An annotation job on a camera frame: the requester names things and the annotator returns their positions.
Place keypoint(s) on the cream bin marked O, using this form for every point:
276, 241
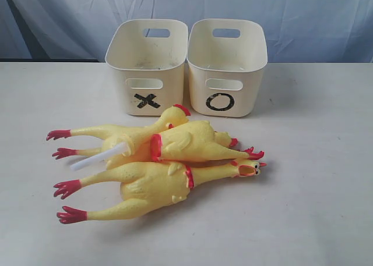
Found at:
226, 60

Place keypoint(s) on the blue backdrop curtain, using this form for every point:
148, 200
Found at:
295, 30

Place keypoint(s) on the broken yellow rubber chicken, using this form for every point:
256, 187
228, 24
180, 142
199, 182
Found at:
195, 141

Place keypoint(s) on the cream bin marked X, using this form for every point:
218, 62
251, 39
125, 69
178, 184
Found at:
146, 61

